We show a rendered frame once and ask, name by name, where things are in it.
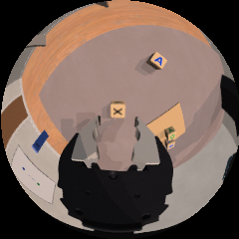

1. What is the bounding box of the orange flat mat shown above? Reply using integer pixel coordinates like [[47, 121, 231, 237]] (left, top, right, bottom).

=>
[[146, 103, 185, 146]]

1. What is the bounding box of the wooden letter block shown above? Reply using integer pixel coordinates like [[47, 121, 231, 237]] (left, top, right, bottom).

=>
[[146, 52, 167, 70], [164, 139, 175, 149], [164, 126, 176, 141], [111, 101, 125, 118]]

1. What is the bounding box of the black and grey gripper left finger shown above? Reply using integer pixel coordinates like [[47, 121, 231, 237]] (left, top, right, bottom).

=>
[[57, 116, 101, 188]]

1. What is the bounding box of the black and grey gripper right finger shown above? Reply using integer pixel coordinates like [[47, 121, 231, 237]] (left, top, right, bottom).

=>
[[131, 117, 173, 195]]

